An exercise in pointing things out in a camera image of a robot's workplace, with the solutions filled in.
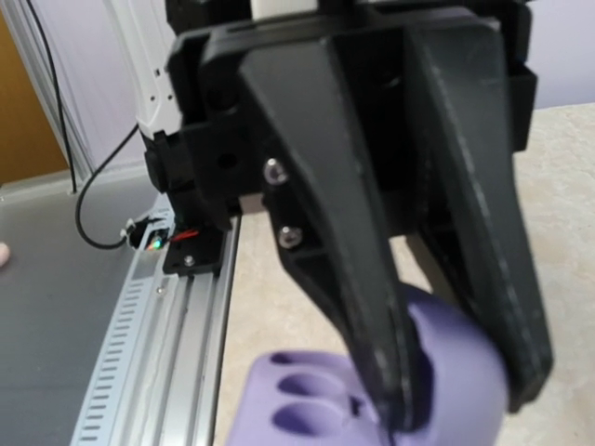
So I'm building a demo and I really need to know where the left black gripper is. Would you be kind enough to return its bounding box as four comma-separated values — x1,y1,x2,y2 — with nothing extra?
165,1,553,430

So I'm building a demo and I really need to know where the purple earbud charging case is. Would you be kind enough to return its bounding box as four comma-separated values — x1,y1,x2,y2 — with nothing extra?
227,285,509,445

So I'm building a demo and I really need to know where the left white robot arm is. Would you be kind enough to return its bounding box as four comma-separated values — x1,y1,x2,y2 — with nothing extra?
106,1,553,431

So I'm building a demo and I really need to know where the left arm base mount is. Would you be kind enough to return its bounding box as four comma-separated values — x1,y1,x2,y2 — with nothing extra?
120,207,227,277

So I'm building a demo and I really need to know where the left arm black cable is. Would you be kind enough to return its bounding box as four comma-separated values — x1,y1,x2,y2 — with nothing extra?
25,0,140,250

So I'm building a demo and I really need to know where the aluminium front rail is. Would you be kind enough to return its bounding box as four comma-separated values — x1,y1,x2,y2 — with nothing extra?
71,217,241,445

